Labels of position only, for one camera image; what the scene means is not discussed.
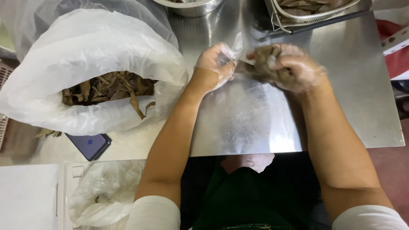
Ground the heap of dried brown leaves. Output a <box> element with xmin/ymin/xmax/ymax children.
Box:
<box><xmin>62</xmin><ymin>71</ymin><xmax>158</xmax><ymax>120</ymax></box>

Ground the dark smartphone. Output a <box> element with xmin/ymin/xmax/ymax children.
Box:
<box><xmin>65</xmin><ymin>133</ymin><xmax>112</xmax><ymax>162</ymax></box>

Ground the crumpled clear plastic bag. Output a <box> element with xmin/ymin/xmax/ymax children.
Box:
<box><xmin>68</xmin><ymin>160</ymin><xmax>147</xmax><ymax>229</ymax></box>

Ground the round steel colander bowl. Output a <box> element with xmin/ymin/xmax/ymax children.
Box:
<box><xmin>153</xmin><ymin>0</ymin><xmax>225</xmax><ymax>18</ymax></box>

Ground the beige plastic crate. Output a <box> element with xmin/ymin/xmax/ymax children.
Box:
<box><xmin>0</xmin><ymin>61</ymin><xmax>14</xmax><ymax>151</ymax></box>

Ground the white plastic container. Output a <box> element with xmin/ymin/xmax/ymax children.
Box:
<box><xmin>0</xmin><ymin>161</ymin><xmax>85</xmax><ymax>230</ymax></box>

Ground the loose dried leaf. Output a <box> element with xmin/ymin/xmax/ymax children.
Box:
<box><xmin>35</xmin><ymin>128</ymin><xmax>62</xmax><ymax>138</ymax></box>

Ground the dark green apron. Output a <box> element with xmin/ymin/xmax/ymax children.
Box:
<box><xmin>181</xmin><ymin>153</ymin><xmax>323</xmax><ymax>230</ymax></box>

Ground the large clear plastic bag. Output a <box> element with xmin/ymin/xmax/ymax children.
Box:
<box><xmin>0</xmin><ymin>0</ymin><xmax>190</xmax><ymax>136</ymax></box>

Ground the bundle of dried brown leaves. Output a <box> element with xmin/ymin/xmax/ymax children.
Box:
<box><xmin>236</xmin><ymin>45</ymin><xmax>293</xmax><ymax>84</ymax></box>

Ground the person's right hand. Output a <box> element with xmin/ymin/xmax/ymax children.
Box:
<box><xmin>247</xmin><ymin>43</ymin><xmax>327</xmax><ymax>94</ymax></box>

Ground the rectangular steel strainer tray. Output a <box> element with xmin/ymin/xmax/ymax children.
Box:
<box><xmin>264</xmin><ymin>0</ymin><xmax>373</xmax><ymax>35</ymax></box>

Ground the red and white bag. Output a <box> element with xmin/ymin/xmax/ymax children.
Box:
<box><xmin>376</xmin><ymin>19</ymin><xmax>409</xmax><ymax>80</ymax></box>

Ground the person's left hand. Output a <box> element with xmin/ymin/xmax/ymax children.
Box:
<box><xmin>194</xmin><ymin>32</ymin><xmax>243</xmax><ymax>91</ymax></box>

